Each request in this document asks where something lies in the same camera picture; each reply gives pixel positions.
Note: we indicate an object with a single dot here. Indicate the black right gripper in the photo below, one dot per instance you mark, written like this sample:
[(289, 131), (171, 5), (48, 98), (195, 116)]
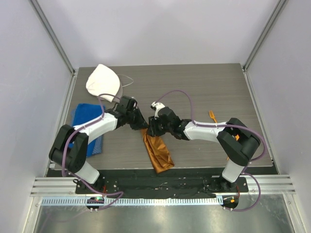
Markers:
[(155, 125)]

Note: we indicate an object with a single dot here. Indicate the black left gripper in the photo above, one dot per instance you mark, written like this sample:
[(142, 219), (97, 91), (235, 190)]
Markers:
[(141, 123)]

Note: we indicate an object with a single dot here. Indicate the orange satin napkin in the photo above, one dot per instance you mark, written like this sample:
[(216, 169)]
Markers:
[(158, 152)]

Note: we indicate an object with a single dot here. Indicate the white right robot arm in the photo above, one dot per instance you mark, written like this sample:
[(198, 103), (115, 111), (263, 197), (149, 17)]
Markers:
[(238, 141)]

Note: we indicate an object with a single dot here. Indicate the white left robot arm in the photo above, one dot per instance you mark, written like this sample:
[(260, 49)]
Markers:
[(69, 149)]

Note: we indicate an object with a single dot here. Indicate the white cloth cap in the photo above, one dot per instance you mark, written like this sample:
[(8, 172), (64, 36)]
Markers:
[(103, 80)]

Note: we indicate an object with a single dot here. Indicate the blue towel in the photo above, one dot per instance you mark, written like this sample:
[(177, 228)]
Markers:
[(85, 114)]

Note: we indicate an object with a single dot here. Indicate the orange plastic fork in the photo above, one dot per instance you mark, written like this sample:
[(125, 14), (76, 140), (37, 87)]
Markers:
[(212, 116)]

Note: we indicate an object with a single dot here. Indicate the orange plastic spoon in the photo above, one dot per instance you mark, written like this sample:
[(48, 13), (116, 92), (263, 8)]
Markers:
[(237, 138)]

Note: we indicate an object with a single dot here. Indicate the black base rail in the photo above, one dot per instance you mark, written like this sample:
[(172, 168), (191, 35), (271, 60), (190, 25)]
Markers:
[(176, 183)]

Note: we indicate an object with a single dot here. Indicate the white slotted cable duct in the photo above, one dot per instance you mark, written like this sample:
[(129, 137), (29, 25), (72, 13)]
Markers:
[(72, 201)]

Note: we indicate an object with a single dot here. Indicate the left aluminium frame post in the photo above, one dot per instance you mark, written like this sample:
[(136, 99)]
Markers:
[(50, 32)]

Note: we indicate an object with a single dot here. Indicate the aluminium frame post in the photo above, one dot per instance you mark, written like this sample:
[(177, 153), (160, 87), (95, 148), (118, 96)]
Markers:
[(265, 32), (50, 32)]

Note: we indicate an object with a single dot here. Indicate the right aluminium frame post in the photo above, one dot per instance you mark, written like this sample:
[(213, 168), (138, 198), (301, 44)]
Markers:
[(265, 32)]

